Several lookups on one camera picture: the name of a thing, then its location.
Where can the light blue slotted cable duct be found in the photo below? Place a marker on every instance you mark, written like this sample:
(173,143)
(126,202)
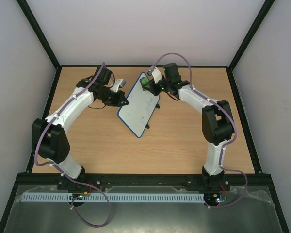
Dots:
(114,197)

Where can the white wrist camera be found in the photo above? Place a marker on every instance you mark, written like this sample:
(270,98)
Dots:
(154,72)
(118,83)

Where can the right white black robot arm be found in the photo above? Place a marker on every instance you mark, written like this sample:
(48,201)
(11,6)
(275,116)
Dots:
(218,125)

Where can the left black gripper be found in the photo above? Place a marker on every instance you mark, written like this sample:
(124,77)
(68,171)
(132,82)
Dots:
(119,103)

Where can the metal wire whiteboard stand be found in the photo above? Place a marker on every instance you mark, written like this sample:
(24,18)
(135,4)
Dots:
(158,107)

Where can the black metal frame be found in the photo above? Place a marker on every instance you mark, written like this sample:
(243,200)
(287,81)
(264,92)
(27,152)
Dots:
(257,179)

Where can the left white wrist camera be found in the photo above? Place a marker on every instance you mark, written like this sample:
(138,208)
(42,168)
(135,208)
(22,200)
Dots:
(118,83)

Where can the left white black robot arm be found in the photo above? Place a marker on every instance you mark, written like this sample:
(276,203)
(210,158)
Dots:
(49,136)

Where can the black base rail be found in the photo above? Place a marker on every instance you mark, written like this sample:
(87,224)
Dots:
(188,182)

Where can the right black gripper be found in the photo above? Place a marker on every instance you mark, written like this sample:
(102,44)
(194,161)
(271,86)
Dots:
(154,87)

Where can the green whiteboard eraser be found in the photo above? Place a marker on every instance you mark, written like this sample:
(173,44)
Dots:
(145,83)

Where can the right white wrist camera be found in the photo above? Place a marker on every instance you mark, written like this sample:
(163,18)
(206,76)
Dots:
(154,72)

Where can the blue framed whiteboard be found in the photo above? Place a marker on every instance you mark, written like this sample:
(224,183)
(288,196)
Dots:
(140,109)

